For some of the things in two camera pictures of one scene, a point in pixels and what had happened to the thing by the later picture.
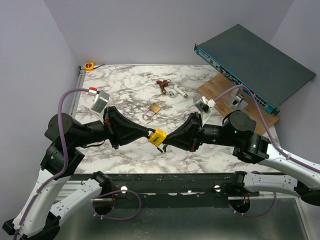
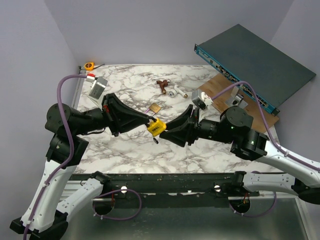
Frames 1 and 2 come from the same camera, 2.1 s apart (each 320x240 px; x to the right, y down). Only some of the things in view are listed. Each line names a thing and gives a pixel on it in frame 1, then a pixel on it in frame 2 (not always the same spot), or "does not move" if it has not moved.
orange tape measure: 90,66 does not move
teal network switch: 274,77 does not move
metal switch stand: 236,102 does not move
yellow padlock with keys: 158,137 -> 155,128
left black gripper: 115,121 -> 112,104
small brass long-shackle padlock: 155,108 does not move
